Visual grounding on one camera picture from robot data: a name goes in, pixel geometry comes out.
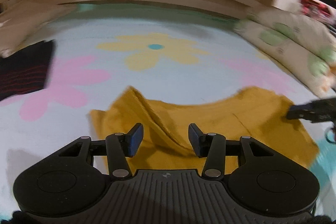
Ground white pillow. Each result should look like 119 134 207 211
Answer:
0 2 76 58

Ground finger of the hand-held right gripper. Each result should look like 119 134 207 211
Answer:
286 98 336 123

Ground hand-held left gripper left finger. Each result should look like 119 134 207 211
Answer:
59 123 144 178

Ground flower print blanket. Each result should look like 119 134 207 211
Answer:
0 2 336 219

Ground red and black object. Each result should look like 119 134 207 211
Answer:
299 0 332 20

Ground dark folded garment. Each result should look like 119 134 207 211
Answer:
0 40 56 101

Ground yellow knit sweater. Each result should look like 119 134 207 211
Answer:
89 85 319 174

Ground cream pillows with green dots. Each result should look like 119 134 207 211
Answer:
234 7 336 98

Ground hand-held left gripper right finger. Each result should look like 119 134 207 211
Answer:
188 123 275 178

